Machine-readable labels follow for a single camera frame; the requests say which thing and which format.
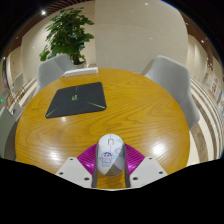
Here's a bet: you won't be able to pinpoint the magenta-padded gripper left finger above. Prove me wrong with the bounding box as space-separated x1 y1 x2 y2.
54 143 100 189

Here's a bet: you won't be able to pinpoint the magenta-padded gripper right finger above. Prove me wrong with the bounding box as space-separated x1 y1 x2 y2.
121 143 169 189

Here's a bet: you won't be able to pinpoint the white cartoon-print computer mouse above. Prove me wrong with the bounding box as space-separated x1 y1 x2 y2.
96 133 127 178

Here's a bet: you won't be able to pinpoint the black mouse pad green lines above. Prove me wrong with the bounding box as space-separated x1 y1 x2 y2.
44 81 108 120

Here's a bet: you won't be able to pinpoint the grey shell chair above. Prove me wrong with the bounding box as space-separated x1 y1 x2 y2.
33 53 77 98
140 54 201 131

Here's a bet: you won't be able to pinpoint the grey-green armchair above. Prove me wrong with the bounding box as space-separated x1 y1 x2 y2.
0 106 23 160

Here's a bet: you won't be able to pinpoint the white background chair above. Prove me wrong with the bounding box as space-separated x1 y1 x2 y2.
11 72 25 95

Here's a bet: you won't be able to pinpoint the potted green leafy plant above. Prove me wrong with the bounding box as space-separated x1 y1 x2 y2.
38 7 95 66

